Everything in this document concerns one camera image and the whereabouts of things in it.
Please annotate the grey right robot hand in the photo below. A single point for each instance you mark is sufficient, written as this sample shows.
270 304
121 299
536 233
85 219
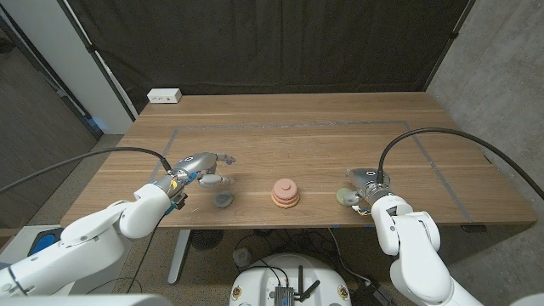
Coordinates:
367 176

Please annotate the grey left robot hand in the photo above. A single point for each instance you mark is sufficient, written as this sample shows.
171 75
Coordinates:
195 163

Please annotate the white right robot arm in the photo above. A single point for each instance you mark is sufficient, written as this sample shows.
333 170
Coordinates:
416 255

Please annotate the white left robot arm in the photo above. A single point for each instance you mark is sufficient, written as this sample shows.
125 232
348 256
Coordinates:
85 242

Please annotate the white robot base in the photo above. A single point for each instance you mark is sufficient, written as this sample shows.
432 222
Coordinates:
255 285

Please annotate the white power strip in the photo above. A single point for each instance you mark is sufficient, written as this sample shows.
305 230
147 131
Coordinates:
164 95

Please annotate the round black fan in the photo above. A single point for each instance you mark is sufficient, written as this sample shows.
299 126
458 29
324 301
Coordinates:
206 239

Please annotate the grey round floor object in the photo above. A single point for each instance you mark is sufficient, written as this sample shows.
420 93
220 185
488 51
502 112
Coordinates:
242 257

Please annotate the black power adapter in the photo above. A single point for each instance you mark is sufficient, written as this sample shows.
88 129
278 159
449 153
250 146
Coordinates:
367 294

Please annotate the black backdrop curtain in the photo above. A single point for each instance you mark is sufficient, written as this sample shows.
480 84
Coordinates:
272 42

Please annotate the radio module with antennas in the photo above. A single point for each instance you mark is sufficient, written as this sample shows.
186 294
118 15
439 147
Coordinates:
284 295

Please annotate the black backdrop stand pole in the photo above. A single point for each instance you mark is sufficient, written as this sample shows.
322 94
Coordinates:
90 48
455 34

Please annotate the blue foot pedal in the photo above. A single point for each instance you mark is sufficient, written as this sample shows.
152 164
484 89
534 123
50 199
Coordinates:
42 242

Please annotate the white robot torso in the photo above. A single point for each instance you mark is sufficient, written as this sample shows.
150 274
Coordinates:
85 300

